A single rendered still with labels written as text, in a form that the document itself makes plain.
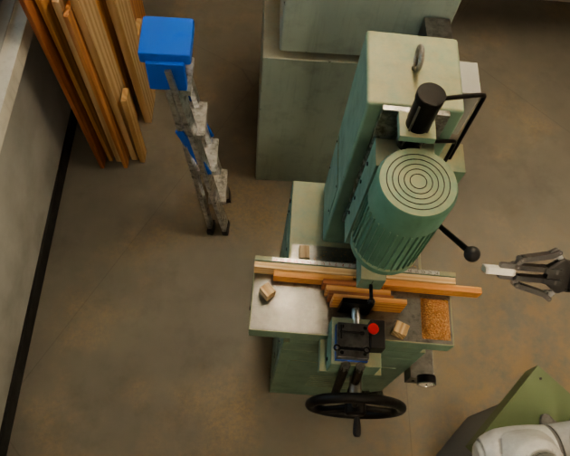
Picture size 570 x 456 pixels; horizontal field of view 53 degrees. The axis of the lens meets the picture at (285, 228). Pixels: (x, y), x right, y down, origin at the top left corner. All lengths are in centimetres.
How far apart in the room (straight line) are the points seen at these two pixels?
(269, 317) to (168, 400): 98
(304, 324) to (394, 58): 78
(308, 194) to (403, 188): 81
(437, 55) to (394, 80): 14
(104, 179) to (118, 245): 37
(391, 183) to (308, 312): 62
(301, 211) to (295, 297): 36
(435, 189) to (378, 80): 29
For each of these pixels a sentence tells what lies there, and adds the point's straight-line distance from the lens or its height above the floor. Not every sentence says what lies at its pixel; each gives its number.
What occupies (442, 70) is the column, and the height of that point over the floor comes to 152.
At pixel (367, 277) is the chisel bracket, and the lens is 157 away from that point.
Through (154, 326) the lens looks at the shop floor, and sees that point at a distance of 263.
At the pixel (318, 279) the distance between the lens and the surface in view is 169.
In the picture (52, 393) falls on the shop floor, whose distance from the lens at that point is 265.
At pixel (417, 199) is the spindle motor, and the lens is 120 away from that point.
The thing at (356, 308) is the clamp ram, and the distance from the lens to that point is 165.
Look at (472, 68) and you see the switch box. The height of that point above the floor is 148.
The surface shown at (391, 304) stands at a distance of 167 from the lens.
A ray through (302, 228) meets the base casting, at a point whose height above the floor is 80.
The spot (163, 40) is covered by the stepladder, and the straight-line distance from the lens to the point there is 188.
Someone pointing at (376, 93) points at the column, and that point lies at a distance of 131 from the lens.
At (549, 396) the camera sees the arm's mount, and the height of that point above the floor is 69.
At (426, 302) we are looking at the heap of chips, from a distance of 176.
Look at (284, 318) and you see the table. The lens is 168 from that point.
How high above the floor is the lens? 250
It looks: 63 degrees down
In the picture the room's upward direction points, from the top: 10 degrees clockwise
